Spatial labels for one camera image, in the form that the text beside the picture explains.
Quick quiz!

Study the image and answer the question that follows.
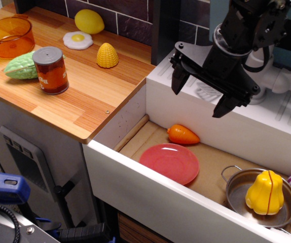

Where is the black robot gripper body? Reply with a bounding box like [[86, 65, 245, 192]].
[[170, 26, 260, 106]]

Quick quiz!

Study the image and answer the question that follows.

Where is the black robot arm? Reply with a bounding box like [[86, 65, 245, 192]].
[[170, 1, 291, 118]]

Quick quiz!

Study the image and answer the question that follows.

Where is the grey toy oven door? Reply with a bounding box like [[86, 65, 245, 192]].
[[0, 126, 75, 228]]

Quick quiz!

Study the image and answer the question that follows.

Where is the grey toy spatula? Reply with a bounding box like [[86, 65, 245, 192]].
[[196, 82, 222, 102]]

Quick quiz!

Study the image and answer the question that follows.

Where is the white toy sink basin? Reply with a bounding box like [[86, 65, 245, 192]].
[[83, 58, 291, 242]]

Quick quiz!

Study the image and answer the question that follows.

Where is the green toy bitter gourd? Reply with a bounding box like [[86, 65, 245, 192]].
[[3, 51, 66, 80]]

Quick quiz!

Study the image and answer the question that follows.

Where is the grey toy faucet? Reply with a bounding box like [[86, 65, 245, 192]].
[[245, 46, 291, 105]]

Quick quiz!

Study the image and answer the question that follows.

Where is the black braided cable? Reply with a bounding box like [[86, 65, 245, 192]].
[[0, 204, 21, 243]]

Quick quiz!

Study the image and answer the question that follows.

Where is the pink plastic plate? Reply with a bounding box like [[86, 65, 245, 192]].
[[139, 143, 200, 185]]

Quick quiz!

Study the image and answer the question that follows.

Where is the yellow toy lemon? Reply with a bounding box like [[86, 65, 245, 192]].
[[75, 9, 104, 34]]

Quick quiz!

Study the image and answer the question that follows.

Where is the brown toy can grey lid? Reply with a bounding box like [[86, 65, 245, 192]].
[[32, 47, 69, 95]]

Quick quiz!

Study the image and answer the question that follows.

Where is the toy fried egg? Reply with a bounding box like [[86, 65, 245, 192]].
[[62, 31, 93, 50]]

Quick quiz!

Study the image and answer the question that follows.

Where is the steel pot with handles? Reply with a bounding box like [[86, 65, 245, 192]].
[[221, 166, 291, 235]]

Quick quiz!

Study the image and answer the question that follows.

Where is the orange transparent plastic pot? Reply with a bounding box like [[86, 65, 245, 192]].
[[0, 14, 35, 59]]

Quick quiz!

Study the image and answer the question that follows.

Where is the yellow toy bell pepper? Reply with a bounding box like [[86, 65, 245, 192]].
[[245, 170, 284, 215]]

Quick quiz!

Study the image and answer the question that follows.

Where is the yellow toy corn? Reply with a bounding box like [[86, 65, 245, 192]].
[[96, 43, 119, 68]]

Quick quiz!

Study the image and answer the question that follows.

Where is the orange toy carrot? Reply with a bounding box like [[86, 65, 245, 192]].
[[167, 124, 200, 144]]

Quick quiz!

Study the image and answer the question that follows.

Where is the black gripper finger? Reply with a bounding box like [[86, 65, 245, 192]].
[[212, 94, 239, 118], [171, 64, 189, 95]]

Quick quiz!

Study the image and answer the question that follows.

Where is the blue plastic clamp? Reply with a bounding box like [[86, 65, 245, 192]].
[[0, 173, 30, 205]]

